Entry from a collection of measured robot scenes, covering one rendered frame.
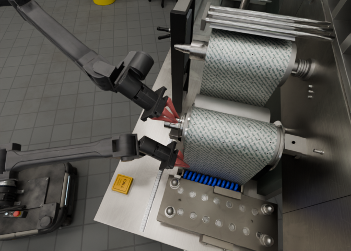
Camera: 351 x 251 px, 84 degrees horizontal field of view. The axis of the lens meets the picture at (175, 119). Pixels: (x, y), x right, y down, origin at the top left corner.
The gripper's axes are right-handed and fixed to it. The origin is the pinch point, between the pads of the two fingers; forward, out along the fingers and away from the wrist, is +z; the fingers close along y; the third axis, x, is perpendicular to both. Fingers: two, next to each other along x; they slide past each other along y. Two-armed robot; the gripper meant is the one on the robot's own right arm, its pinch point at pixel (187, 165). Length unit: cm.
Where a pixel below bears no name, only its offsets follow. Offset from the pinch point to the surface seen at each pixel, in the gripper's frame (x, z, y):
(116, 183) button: -26.4, -16.6, 10.7
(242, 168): 17.9, 9.3, 0.2
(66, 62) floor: -187, -110, -130
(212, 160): 13.1, 1.4, 0.2
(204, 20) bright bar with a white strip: 31.3, -22.8, -29.0
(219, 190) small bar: 4.6, 12.3, 5.2
